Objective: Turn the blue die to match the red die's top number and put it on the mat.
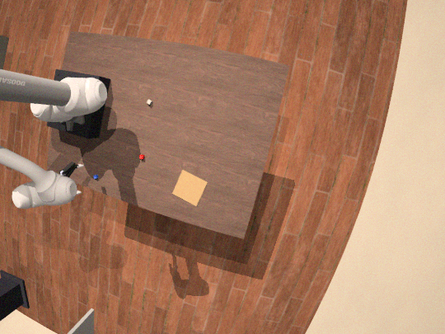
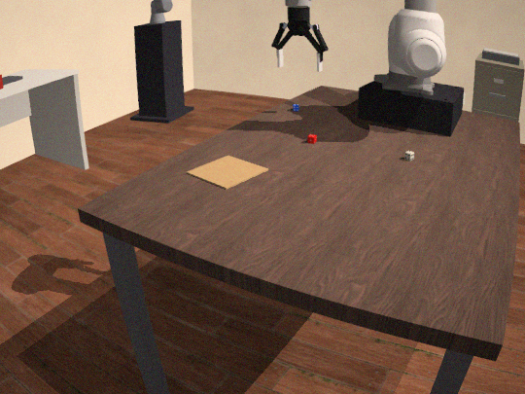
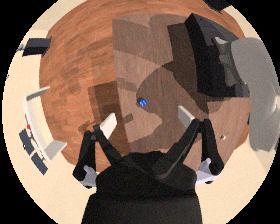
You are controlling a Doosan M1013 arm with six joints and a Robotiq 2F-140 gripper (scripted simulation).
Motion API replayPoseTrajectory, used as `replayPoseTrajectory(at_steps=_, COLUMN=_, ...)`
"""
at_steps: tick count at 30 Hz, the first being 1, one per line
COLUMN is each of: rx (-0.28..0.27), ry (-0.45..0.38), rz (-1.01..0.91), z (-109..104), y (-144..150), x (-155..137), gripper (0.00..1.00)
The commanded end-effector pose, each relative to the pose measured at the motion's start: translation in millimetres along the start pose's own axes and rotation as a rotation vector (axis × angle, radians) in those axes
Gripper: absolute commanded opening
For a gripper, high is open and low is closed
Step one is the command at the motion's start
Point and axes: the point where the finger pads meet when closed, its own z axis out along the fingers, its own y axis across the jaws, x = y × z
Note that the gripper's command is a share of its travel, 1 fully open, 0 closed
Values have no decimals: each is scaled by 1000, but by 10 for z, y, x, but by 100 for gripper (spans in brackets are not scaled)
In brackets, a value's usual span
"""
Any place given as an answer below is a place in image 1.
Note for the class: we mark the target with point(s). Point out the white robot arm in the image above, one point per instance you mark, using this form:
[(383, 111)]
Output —
[(75, 96)]

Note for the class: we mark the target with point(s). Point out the tan square mat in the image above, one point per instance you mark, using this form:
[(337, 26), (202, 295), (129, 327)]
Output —
[(189, 187)]

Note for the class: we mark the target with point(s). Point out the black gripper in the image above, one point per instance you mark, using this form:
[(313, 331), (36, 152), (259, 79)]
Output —
[(68, 172)]

